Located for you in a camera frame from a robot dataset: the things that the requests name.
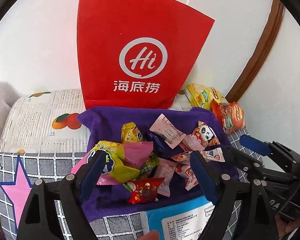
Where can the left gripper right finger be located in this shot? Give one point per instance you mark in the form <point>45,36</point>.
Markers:
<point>207,178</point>

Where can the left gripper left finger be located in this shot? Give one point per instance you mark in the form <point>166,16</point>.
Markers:
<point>89,173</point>

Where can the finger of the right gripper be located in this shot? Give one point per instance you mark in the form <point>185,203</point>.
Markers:
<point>255,145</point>
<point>233,159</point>

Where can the white red snack packet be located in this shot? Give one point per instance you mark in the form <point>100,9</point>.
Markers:
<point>211,155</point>

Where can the pink yellow snack bag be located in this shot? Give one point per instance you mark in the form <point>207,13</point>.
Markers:
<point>123,161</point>

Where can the panda pink snack packet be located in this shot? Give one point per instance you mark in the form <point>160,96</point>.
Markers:
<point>202,137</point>

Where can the pink peach snack packet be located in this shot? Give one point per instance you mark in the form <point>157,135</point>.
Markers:
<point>165,169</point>

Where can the dark blue snack packet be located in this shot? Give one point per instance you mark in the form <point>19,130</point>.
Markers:
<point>158,148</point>

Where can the red candy packet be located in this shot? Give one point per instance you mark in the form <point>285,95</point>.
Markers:
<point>143,190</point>

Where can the green snack packet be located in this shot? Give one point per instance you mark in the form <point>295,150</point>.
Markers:
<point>150,164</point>

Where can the yellow triangular snack packet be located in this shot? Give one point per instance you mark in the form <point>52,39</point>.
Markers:
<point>130,133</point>

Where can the pale pink nougat packet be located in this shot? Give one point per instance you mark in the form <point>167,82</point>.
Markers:
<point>164,128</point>

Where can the strawberry white snack packet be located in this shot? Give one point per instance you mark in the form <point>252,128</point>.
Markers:
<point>186,172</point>

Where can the person right hand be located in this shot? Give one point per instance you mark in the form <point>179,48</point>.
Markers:
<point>286,228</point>

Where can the person left hand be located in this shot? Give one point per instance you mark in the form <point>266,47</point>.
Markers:
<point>152,235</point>

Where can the orange chips bag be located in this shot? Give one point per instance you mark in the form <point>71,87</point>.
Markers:
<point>230,115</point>

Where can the blue tissue box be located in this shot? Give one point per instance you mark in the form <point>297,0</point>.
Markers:
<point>180,221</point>

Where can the purple towel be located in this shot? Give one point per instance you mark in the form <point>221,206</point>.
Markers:
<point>105,123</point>

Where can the fruit print white cloth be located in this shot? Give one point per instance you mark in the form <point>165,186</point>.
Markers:
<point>46,123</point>

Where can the pink star sticker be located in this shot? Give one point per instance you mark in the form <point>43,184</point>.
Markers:
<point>17,191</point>

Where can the yellow chips bag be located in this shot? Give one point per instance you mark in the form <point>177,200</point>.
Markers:
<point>202,96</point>

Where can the red paper shopping bag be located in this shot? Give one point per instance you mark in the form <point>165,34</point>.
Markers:
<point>137,53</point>

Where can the brown wooden door frame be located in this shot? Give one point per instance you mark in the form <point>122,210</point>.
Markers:
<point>261,52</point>

